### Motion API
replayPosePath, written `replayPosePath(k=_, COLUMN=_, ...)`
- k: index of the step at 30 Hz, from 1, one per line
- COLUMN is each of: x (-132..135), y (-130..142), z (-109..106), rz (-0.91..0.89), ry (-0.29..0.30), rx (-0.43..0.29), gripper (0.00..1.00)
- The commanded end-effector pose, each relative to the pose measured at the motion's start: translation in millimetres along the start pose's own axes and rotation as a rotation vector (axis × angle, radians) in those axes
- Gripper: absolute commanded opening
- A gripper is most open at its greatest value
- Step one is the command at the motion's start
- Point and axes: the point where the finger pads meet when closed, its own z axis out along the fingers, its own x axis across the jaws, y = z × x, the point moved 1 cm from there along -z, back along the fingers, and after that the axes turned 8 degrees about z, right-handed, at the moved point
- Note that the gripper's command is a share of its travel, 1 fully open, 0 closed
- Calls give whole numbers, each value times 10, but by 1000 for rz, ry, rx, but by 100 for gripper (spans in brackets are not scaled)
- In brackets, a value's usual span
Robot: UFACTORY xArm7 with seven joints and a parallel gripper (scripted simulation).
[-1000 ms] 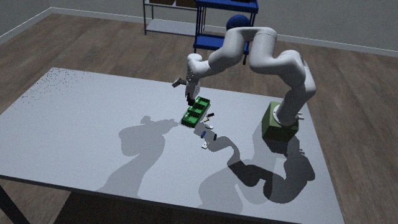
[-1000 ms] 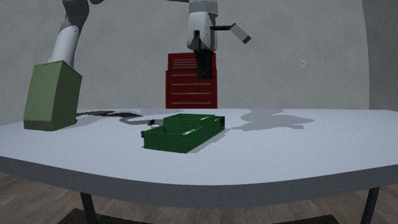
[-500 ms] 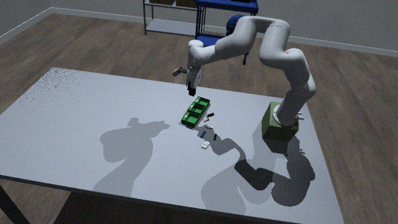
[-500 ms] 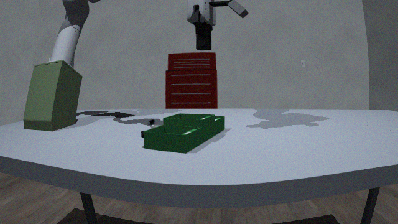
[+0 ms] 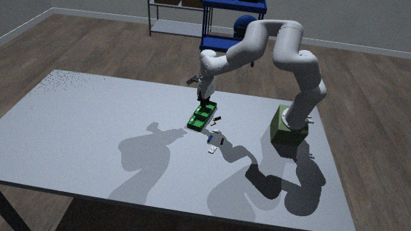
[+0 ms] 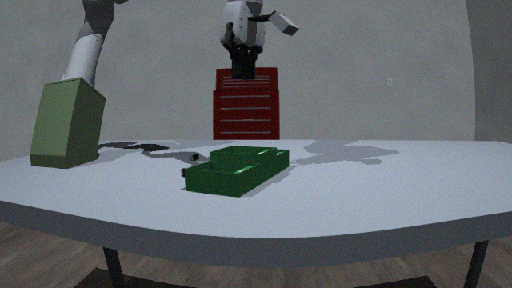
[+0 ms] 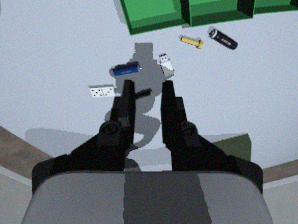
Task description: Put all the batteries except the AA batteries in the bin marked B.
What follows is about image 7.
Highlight yellow bolt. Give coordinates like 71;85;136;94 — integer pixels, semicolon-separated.
181;36;204;49

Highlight white domino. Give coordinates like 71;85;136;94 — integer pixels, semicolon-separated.
89;85;116;98

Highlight blue battery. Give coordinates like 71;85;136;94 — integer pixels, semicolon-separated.
113;64;141;76

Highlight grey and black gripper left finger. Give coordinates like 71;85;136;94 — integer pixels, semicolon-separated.
32;80;136;196

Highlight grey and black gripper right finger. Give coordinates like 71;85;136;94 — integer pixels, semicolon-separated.
161;80;263;196

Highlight dark green open bins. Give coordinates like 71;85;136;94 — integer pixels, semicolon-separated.
119;0;298;36

